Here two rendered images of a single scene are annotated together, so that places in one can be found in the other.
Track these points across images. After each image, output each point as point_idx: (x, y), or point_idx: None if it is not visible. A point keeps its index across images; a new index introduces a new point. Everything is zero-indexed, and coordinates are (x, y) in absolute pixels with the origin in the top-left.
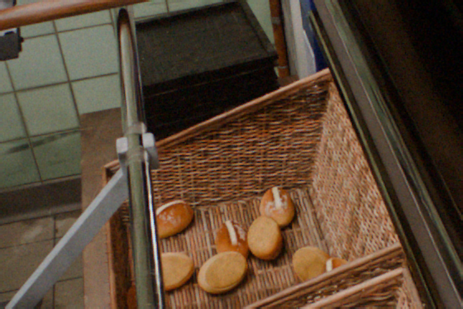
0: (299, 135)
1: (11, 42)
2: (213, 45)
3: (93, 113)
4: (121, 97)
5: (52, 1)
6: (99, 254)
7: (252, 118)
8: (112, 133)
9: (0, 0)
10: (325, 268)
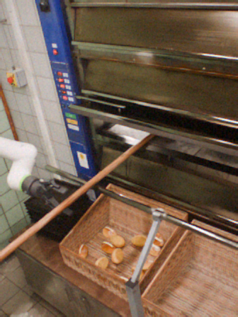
0: (105, 209)
1: (66, 209)
2: (61, 194)
3: (13, 237)
4: (134, 204)
5: (79, 190)
6: (68, 273)
7: (94, 209)
8: (27, 239)
9: (49, 199)
10: None
